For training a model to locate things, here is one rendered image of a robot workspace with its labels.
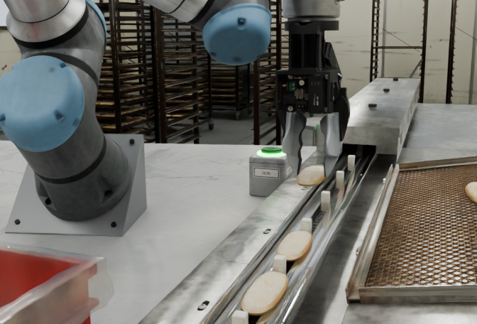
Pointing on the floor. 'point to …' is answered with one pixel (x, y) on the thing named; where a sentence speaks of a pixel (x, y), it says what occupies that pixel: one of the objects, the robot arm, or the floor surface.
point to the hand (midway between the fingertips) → (312, 165)
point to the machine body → (443, 126)
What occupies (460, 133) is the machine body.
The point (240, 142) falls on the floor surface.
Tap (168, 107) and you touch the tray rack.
